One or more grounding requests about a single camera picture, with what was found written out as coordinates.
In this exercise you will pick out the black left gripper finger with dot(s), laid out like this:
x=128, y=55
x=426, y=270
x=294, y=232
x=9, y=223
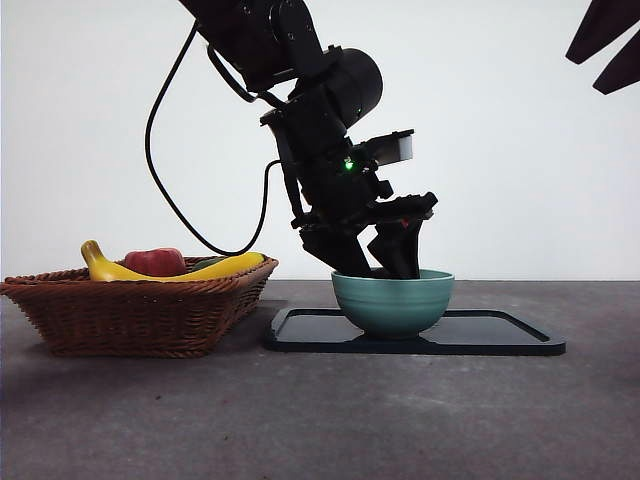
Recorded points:
x=400, y=250
x=340, y=250

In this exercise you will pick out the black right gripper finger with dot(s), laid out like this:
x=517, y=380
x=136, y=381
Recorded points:
x=622, y=70
x=607, y=25

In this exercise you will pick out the teal ribbed bowl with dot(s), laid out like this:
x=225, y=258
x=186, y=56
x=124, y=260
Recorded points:
x=395, y=305

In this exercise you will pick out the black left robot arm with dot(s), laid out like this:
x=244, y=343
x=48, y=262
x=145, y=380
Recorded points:
x=350, y=85

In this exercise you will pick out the black rectangular tray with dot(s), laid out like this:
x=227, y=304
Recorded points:
x=475, y=335

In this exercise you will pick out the green vegetable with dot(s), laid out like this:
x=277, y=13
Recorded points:
x=207, y=263

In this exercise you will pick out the red apple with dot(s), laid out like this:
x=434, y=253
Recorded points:
x=155, y=260

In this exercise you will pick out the brown wicker basket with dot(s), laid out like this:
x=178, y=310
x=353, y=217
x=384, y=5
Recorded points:
x=130, y=320

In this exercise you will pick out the yellow banana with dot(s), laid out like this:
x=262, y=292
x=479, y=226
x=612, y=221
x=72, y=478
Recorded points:
x=102, y=267

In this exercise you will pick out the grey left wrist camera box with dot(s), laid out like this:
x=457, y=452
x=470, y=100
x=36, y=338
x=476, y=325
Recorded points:
x=402, y=150

